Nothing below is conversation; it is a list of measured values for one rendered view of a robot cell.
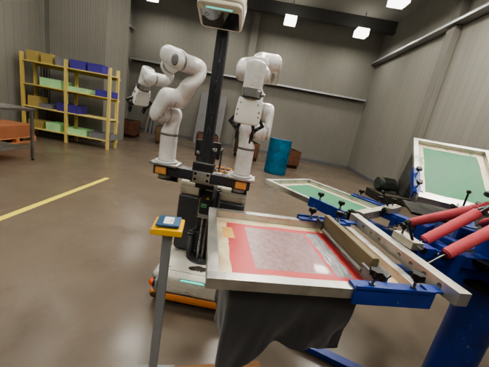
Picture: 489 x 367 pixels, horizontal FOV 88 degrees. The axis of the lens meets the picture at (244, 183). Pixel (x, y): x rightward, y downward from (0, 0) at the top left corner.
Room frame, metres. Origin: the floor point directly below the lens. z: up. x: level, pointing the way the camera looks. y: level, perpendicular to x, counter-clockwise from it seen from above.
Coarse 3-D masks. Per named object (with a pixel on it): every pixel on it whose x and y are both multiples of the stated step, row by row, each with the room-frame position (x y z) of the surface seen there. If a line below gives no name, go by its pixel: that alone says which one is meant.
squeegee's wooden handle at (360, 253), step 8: (328, 216) 1.22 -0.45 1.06; (328, 224) 1.19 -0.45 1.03; (336, 224) 1.13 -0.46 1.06; (328, 232) 1.17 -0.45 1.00; (336, 232) 1.10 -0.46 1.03; (344, 232) 1.05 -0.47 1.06; (336, 240) 1.08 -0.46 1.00; (344, 240) 1.03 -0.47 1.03; (352, 240) 0.98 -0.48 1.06; (344, 248) 1.01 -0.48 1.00; (352, 248) 0.96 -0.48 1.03; (360, 248) 0.92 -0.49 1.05; (352, 256) 0.95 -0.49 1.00; (360, 256) 0.90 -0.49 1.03; (368, 256) 0.86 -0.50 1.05; (360, 264) 0.89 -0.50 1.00; (368, 264) 0.85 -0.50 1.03; (376, 264) 0.85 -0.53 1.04
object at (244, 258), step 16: (240, 256) 0.87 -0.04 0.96; (256, 256) 0.89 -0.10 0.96; (272, 256) 0.91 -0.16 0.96; (288, 256) 0.93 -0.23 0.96; (304, 256) 0.96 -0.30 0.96; (320, 256) 0.98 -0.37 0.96; (240, 272) 0.76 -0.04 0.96; (256, 272) 0.78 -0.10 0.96; (272, 272) 0.80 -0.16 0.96; (288, 272) 0.82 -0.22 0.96; (304, 272) 0.84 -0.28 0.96; (320, 272) 0.86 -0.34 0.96; (352, 272) 0.90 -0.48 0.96
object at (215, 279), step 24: (216, 216) 1.12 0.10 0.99; (240, 216) 1.22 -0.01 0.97; (264, 216) 1.24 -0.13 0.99; (288, 216) 1.30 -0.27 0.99; (216, 240) 0.89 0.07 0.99; (360, 240) 1.17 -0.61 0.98; (216, 264) 0.73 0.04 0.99; (384, 264) 0.98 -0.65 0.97; (216, 288) 0.66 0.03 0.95; (240, 288) 0.67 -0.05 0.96; (264, 288) 0.69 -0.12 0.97; (288, 288) 0.70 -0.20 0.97; (312, 288) 0.71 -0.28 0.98; (336, 288) 0.73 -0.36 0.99
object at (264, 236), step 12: (240, 228) 1.12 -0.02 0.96; (252, 228) 1.14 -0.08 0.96; (264, 228) 1.17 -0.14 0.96; (276, 228) 1.20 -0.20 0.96; (228, 240) 0.98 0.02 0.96; (240, 240) 1.00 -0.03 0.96; (252, 240) 1.01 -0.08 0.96; (264, 240) 1.04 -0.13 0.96; (276, 240) 1.06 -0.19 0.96; (288, 240) 1.08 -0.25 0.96; (300, 240) 1.10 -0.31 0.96; (324, 240) 1.15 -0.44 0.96; (336, 252) 1.05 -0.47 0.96
